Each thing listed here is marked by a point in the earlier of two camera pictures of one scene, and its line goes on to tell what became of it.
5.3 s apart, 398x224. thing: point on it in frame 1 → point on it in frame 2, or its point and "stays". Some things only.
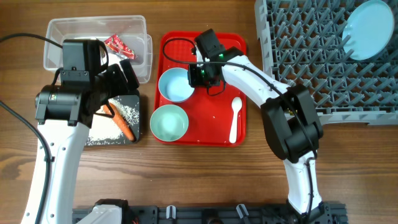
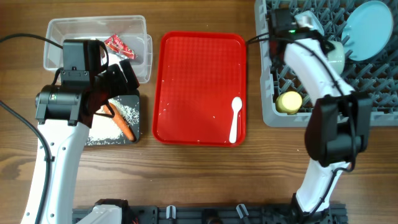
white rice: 104,129 stays
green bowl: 169,122 → 336,57
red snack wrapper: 115,43 stays
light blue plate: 368,30 stays
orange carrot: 120,119 stays
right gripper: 193,76 → 325,43
